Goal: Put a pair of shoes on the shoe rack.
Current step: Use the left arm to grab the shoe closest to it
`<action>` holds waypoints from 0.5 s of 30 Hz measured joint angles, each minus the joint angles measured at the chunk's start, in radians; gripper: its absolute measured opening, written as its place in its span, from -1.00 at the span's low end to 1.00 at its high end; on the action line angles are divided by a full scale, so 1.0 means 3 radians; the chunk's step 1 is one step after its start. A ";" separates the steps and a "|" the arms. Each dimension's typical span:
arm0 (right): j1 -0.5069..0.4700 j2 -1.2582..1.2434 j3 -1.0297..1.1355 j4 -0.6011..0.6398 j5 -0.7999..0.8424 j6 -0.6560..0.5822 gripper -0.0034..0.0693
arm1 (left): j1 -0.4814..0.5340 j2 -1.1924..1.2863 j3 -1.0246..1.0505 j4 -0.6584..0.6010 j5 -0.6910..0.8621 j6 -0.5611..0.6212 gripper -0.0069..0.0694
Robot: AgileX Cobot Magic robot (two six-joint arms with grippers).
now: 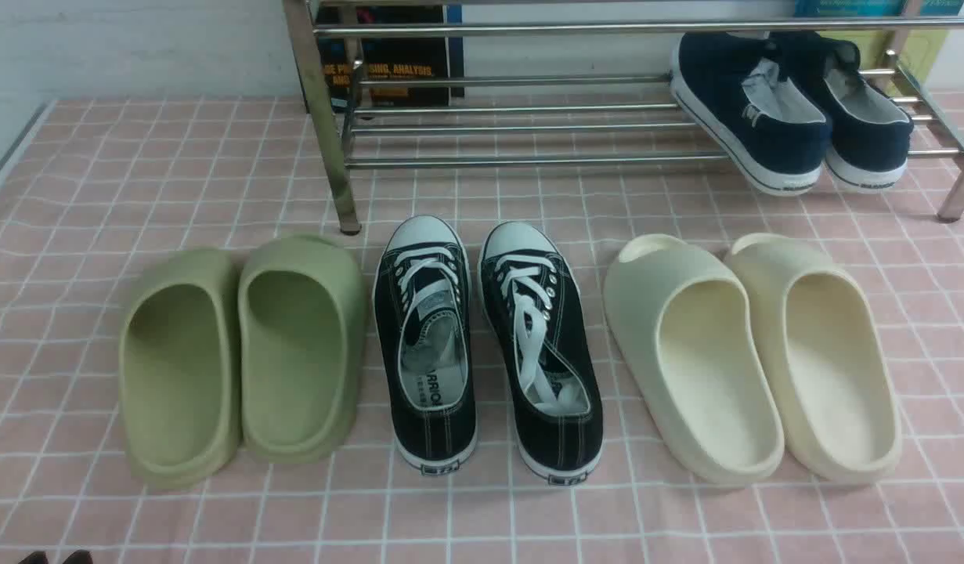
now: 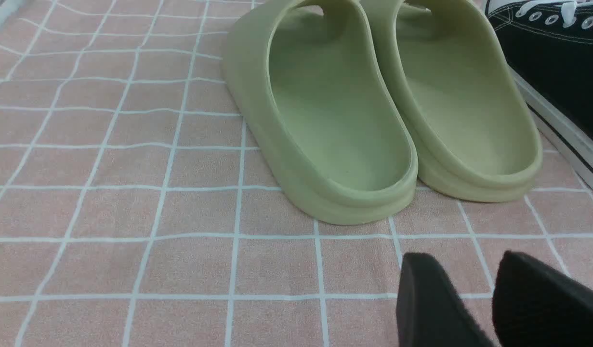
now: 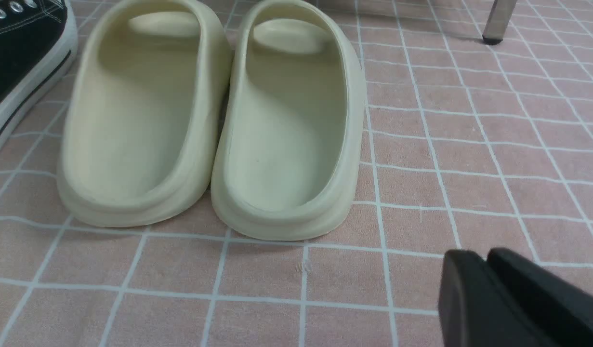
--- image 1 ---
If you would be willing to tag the black canvas sneaker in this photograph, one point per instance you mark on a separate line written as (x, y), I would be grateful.
(532, 302)
(421, 298)

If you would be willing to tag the steel shoe rack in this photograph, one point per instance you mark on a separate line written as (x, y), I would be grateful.
(336, 133)

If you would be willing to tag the dark book behind rack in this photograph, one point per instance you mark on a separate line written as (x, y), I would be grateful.
(392, 59)

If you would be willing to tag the yellow-green box behind rack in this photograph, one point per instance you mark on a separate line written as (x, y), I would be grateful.
(920, 49)

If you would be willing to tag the right green slipper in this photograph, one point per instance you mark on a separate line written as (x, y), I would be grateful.
(302, 305)

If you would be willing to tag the green slipper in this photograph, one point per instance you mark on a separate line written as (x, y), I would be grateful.
(302, 305)
(178, 353)

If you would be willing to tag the left cream slipper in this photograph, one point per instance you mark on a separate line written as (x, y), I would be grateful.
(680, 319)

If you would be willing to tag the cream slipper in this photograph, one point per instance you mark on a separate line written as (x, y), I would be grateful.
(680, 319)
(814, 332)

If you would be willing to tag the left green slipper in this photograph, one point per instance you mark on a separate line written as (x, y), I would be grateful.
(178, 353)

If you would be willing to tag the left navy sneaker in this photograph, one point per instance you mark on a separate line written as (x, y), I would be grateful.
(739, 90)

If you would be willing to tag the navy sneaker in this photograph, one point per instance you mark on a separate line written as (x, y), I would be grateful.
(739, 90)
(870, 135)

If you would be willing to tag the right cream slipper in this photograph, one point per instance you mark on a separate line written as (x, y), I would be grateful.
(814, 332)

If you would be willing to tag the pink checkered tablecloth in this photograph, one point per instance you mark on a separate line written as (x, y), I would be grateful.
(100, 188)

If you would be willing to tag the right navy sneaker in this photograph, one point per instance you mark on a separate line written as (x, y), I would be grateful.
(870, 135)

